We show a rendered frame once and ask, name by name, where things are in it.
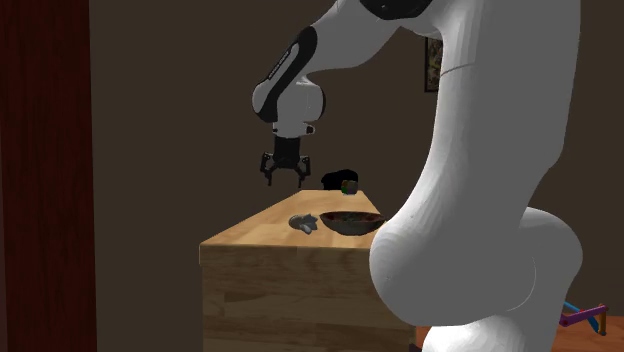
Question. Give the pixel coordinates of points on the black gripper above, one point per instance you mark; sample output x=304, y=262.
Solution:
x=286, y=152

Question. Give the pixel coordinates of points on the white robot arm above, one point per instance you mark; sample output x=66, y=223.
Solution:
x=478, y=195

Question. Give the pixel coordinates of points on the black rounded object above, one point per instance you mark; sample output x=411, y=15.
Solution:
x=337, y=179

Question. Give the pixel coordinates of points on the small grey lumpy figure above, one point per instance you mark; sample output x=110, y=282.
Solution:
x=304, y=222

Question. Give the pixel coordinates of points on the small green and red can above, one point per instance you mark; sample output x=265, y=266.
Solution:
x=349, y=186

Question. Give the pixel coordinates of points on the dark brown bowl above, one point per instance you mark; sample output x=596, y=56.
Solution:
x=352, y=222

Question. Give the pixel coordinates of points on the wooden block table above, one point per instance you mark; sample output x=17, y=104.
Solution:
x=292, y=292

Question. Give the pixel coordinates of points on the dark red wooden door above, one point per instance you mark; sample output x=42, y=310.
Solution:
x=46, y=175

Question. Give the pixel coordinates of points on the dark framed wall picture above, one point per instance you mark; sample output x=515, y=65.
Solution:
x=433, y=63

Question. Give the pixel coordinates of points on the colourful folding frame toy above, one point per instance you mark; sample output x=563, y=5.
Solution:
x=587, y=317

